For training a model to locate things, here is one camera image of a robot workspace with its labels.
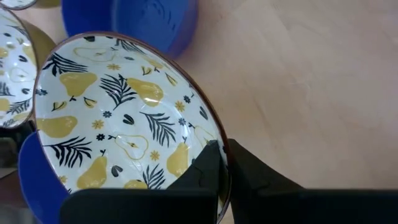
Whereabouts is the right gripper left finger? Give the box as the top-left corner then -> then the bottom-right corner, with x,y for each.
60,139 -> 222,224

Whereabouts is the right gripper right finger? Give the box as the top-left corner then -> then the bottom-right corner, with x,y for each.
228,138 -> 398,224

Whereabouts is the yellow pear-pattern ceramic bowl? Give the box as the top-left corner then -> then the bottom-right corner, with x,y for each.
0,0 -> 62,11
0,6 -> 57,129
32,30 -> 233,224

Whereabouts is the blue plastic bowl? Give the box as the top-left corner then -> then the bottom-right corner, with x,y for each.
17,132 -> 71,224
61,0 -> 199,59

